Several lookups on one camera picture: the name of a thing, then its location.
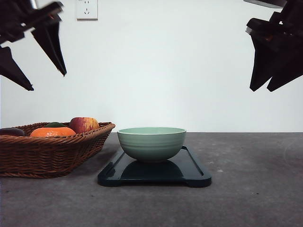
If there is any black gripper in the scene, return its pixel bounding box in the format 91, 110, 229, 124
0, 0, 67, 91
246, 0, 303, 92

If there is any green ceramic bowl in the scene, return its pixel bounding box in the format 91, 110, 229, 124
117, 127, 187, 162

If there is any brown wicker basket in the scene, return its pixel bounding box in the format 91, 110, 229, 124
0, 122, 115, 179

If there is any dark green fruit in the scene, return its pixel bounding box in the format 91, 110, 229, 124
45, 122, 65, 127

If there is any orange tangerine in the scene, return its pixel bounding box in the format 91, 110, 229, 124
30, 127, 76, 137

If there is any dark purple fruit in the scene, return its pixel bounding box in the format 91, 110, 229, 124
0, 128, 25, 136

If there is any red yellow apple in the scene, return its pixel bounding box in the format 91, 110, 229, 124
69, 117, 99, 134

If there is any dark blue rectangular tray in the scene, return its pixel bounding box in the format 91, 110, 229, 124
98, 147, 212, 187

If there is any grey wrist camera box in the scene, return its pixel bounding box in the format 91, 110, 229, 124
244, 0, 288, 9

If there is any white wall socket left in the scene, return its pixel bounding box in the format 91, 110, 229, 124
76, 0, 98, 23

